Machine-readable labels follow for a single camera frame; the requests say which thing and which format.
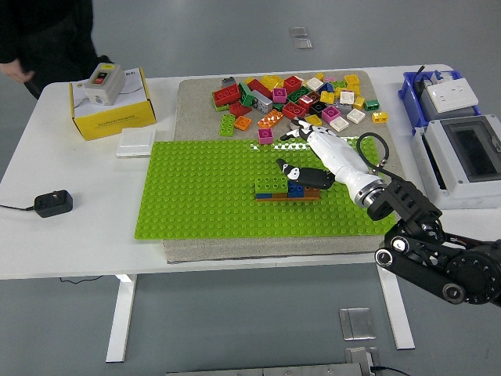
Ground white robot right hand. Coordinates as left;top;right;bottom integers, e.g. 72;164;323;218
276;117;385;205

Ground white socket panel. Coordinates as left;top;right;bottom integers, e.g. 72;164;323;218
426;77;480;114

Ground black power adapter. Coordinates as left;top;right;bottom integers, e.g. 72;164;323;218
34;190;74;219

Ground blue plastic bin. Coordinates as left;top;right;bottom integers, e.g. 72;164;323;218
398;69;483;136

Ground long red brick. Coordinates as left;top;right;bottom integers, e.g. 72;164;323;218
246;78;274;99

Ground large metal floor plate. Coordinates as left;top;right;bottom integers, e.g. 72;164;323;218
338;307;376;341

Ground yellow cardboard box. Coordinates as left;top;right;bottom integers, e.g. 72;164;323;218
69;66;157;142

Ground lime green studded baseplate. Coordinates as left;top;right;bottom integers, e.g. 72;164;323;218
135;136;397;240

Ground long grey brick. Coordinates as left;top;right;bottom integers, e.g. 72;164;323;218
250;89;274;114

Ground orange flat plate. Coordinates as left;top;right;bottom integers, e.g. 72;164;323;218
255;195;321;202

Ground white table leg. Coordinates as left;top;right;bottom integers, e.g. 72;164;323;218
376;266;416;351
105;273;138;363

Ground grey plastic enclosure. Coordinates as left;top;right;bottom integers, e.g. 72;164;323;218
418;80;477;121

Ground black floor cable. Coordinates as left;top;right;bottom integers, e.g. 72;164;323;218
371;364;412;376

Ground grey enclosure with window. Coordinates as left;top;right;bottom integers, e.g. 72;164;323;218
409;114;501;212

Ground large red brick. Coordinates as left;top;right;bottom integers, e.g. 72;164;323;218
211;83;241;107

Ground metal bracket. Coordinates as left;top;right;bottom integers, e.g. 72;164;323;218
344;346;380;376

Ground grey push-button switch box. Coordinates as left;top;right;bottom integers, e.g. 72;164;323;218
85;63;127;107

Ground person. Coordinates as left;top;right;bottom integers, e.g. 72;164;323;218
0;0;114;101

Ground black cable under table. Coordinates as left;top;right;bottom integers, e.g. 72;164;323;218
58;275;103;285

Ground dark green long brick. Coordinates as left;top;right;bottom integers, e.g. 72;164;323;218
287;86;313;103

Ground lime green long brick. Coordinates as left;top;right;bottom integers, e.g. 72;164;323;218
254;175;290;194

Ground white wall switch plate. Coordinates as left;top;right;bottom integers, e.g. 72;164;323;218
115;128;157;158

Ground person's left hand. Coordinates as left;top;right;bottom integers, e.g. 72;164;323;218
0;58;35;84

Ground orange long brick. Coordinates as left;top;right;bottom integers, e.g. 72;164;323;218
257;109;285;129

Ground metal bar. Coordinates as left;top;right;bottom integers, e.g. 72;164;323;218
166;362;363;376

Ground grey-brown mat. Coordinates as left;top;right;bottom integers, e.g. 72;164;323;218
162;70;408;264

